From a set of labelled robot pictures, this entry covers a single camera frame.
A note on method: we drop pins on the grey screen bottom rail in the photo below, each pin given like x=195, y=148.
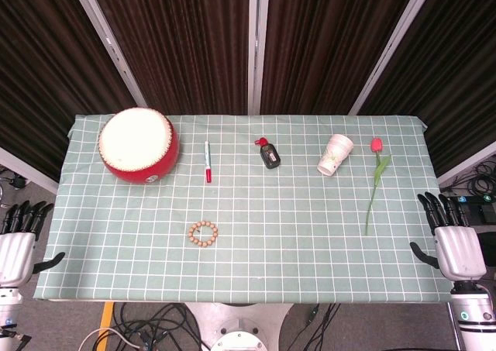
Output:
x=27, y=169
x=469, y=163

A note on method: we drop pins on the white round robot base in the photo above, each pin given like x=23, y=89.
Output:
x=236, y=324

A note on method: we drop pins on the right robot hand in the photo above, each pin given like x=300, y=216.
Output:
x=459, y=250

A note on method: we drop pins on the dark brown ribbed screen panel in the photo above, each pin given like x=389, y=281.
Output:
x=182, y=49
x=461, y=76
x=38, y=76
x=321, y=49

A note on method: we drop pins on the black ink bottle red cap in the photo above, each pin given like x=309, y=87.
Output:
x=271, y=157

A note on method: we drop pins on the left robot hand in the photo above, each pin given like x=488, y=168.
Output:
x=17, y=254

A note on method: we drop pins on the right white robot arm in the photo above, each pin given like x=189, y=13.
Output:
x=474, y=320

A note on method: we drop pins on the black power strip with lights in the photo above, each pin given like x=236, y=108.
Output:
x=486, y=211

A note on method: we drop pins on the green checked tablecloth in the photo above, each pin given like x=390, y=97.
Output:
x=271, y=231

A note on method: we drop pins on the red drum with white skin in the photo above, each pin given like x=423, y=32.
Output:
x=135, y=142

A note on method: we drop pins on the grey screen frame post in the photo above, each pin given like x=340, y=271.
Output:
x=257, y=56
x=391, y=45
x=112, y=50

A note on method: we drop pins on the yellow floor tape strip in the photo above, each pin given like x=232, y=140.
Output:
x=106, y=316

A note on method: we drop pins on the white marker with red cap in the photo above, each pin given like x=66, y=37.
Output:
x=208, y=165

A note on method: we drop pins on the red artificial tulip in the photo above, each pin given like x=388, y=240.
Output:
x=376, y=145

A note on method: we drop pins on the white paper cup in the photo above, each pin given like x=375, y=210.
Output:
x=335, y=153

